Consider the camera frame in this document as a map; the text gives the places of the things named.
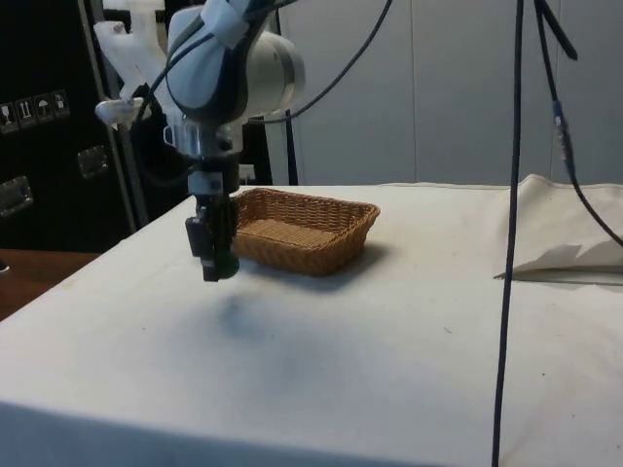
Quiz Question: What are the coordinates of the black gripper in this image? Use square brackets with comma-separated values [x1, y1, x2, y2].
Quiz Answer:
[184, 156, 240, 283]

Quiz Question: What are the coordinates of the white plastic bracket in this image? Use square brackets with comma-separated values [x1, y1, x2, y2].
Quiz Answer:
[93, 0, 165, 130]

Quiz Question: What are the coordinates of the black cabinet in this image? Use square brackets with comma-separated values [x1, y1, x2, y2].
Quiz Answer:
[0, 0, 274, 254]

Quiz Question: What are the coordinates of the black cable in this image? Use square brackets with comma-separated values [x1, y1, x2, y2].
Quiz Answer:
[130, 0, 274, 190]
[532, 0, 623, 247]
[534, 0, 580, 62]
[491, 0, 526, 467]

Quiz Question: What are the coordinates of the brown wicker basket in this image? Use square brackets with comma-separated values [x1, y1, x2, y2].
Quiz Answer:
[228, 187, 382, 277]

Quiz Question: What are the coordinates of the pale locker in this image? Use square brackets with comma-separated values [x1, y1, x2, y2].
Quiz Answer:
[270, 0, 623, 187]

